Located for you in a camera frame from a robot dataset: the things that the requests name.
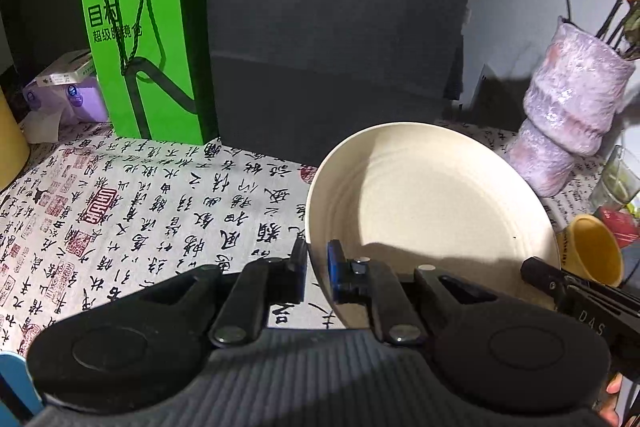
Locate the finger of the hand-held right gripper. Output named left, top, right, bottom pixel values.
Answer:
left=520, top=257, right=571, bottom=308

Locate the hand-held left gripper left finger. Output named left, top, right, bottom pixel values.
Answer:
left=122, top=237, right=309, bottom=349

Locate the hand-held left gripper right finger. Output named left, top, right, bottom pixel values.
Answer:
left=326, top=238, right=511, bottom=348

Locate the cream round plate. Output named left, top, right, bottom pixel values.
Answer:
left=304, top=122, right=562, bottom=329

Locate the blue bowl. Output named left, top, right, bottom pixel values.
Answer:
left=0, top=351, right=43, bottom=423

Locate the person's right hand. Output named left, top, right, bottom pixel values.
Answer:
left=602, top=374, right=625, bottom=427

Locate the yellow mug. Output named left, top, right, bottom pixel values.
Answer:
left=556, top=213, right=625, bottom=289

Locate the clear glass cup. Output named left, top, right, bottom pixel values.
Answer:
left=590, top=146, right=640, bottom=214

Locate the lilac ceramic vase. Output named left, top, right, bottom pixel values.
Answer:
left=506, top=18, right=637, bottom=198

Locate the dark grey paper bag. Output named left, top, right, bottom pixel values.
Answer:
left=205, top=0, right=478, bottom=168

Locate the green paper bag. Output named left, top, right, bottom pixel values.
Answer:
left=78, top=0, right=219, bottom=146

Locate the purple tissue pack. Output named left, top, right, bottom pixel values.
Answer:
left=50, top=79, right=110, bottom=124

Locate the pale lilac tissue pack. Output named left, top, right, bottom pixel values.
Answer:
left=21, top=84, right=63, bottom=144

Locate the small white flat box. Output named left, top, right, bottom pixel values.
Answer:
left=36, top=49, right=97, bottom=88

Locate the yellow thermos jug grey handle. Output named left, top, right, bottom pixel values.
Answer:
left=0, top=84, right=31, bottom=192

